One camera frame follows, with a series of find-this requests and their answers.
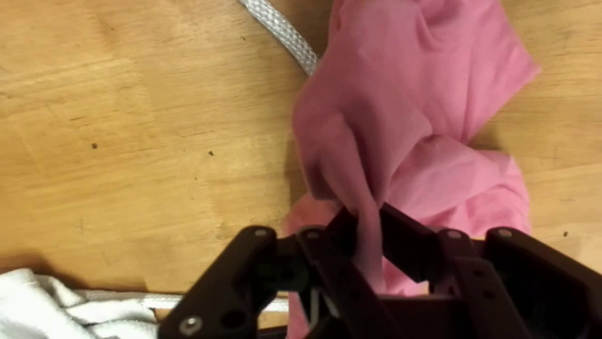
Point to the cream white towel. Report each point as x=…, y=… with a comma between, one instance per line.
x=56, y=308

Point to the magenta pink cloth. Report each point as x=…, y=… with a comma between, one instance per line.
x=400, y=95

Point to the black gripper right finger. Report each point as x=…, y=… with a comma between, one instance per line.
x=500, y=289

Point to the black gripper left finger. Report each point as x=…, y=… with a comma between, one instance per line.
x=250, y=283

